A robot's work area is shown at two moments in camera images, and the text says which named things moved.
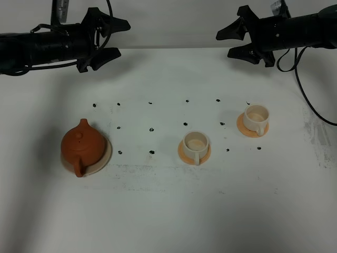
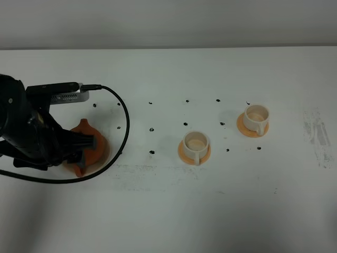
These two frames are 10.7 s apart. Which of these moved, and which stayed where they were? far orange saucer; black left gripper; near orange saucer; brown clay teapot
Moved: black left gripper
Stayed: brown clay teapot; far orange saucer; near orange saucer
